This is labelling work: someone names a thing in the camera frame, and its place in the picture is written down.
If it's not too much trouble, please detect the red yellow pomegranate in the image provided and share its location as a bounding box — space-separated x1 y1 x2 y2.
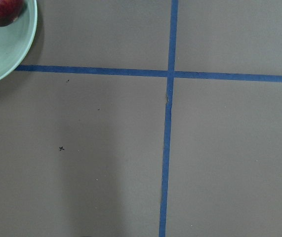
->
0 0 25 27

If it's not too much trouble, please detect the green plate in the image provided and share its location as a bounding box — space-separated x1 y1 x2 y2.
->
0 0 38 80

